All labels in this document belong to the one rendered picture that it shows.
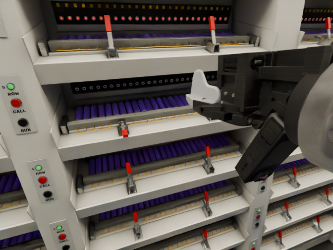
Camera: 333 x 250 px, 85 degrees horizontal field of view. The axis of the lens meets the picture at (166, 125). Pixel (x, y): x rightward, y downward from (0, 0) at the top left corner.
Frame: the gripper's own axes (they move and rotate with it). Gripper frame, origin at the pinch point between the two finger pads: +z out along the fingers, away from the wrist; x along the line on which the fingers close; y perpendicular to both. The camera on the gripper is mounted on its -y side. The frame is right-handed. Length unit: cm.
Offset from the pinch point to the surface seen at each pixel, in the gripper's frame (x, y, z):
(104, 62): 16.9, 7.6, 15.6
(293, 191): -52, -50, 17
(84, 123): 24.4, -6.9, 20.5
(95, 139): 22.2, -10.7, 17.1
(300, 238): -68, -87, 20
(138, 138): 11.5, -12.1, 16.4
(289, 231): -66, -85, 24
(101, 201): 23.9, -29.8, 17.5
